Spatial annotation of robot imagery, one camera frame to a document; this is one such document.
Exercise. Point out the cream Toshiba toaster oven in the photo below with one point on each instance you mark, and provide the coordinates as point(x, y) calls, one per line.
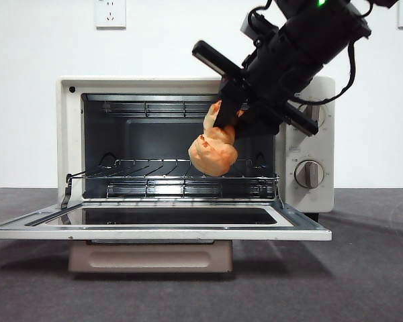
point(64, 134)

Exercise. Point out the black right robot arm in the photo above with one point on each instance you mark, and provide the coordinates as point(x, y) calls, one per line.
point(309, 43)

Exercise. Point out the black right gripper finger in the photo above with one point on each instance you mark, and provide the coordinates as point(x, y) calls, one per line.
point(225, 114)
point(258, 129)

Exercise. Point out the pale grey camera box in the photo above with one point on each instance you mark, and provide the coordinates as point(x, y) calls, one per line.
point(246, 27)

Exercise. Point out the cream oven knob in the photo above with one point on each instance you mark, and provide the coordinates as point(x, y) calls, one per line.
point(317, 114)
point(309, 174)

